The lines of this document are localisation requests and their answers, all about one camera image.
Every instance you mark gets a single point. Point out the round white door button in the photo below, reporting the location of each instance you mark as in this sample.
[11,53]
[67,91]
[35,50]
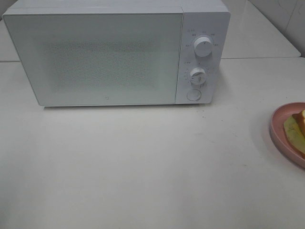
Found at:
[194,95]

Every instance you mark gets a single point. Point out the white microwave knob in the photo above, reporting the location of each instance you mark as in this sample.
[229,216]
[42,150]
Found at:
[203,46]
[198,76]

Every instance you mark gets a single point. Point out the white microwave door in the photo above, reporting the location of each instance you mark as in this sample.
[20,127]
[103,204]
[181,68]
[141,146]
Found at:
[118,59]

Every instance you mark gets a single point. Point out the pink round plate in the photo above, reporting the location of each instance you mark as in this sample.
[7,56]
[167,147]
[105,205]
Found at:
[277,132]

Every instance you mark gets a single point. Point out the sandwich with white bread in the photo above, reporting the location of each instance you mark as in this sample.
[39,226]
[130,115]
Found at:
[294,127]

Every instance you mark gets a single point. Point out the white microwave oven body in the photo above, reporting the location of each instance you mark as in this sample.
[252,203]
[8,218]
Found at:
[200,17]

